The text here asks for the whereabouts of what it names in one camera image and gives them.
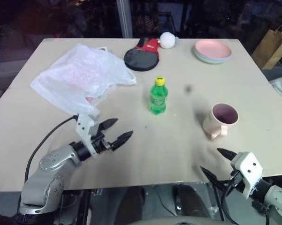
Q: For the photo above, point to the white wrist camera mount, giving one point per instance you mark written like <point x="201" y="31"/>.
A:
<point x="83" y="127"/>
<point x="247" y="168"/>

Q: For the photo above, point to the brown paper bag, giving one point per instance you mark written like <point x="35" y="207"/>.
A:
<point x="271" y="50"/>

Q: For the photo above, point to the white fluffy ball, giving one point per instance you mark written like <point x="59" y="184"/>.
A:
<point x="167" y="40"/>

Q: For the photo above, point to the black red ping-pong paddle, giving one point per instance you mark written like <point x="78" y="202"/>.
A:
<point x="140" y="58"/>

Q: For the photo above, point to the grey metal post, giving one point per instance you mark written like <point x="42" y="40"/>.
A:
<point x="124" y="18"/>

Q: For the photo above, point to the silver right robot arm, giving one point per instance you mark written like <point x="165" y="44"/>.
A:
<point x="275" y="195"/>

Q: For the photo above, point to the translucent white plastic bag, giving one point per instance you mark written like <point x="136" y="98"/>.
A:
<point x="82" y="75"/>

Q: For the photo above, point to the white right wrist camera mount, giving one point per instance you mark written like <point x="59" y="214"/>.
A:
<point x="247" y="168"/>

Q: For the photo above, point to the pink plastic plate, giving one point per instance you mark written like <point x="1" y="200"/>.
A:
<point x="212" y="48"/>

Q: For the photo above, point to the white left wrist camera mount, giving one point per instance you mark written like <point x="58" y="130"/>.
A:
<point x="83" y="127"/>

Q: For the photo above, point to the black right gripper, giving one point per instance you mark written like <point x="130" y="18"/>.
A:
<point x="235" y="181"/>

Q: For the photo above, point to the light green plastic plate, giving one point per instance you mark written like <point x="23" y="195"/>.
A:
<point x="213" y="62"/>

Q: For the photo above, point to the white red card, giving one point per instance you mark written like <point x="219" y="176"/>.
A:
<point x="103" y="49"/>

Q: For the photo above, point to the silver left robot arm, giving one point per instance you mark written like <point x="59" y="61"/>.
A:
<point x="44" y="178"/>

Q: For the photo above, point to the light blue plastic plate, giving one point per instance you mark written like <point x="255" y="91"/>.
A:
<point x="199" y="57"/>

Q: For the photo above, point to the pink mug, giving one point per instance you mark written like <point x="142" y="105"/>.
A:
<point x="213" y="125"/>

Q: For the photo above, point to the green soda bottle yellow cap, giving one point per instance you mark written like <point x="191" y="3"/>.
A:
<point x="157" y="99"/>

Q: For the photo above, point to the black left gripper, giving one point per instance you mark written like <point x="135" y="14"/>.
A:
<point x="99" y="144"/>

